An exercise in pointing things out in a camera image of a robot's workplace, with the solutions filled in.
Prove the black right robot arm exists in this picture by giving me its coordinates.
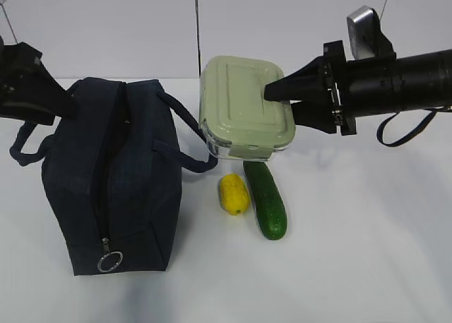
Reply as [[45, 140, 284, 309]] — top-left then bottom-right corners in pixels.
[[264, 6, 451, 147]]

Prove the yellow corn cob piece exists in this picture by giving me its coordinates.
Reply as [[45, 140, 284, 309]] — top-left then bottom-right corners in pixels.
[[219, 174, 251, 216]]

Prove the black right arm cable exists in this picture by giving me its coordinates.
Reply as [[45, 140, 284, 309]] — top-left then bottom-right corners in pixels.
[[376, 107, 452, 147]]

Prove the green cucumber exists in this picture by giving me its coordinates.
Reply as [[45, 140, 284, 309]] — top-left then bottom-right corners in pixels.
[[242, 161, 287, 240]]

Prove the silver zipper pull ring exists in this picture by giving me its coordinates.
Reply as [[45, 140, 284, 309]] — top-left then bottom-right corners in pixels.
[[97, 236, 124, 274]]

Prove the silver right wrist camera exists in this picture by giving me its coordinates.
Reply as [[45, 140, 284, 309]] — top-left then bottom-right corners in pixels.
[[346, 5, 379, 60]]

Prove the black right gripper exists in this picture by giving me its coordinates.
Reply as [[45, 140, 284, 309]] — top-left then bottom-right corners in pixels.
[[264, 40, 357, 136]]

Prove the navy blue lunch bag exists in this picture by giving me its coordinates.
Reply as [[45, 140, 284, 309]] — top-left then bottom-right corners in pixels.
[[10, 78, 218, 276]]

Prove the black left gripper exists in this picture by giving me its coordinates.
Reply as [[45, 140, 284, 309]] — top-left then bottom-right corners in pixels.
[[1, 42, 77, 125]]

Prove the green lidded glass container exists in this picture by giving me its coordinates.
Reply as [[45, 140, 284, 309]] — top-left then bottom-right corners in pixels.
[[199, 56, 295, 161]]

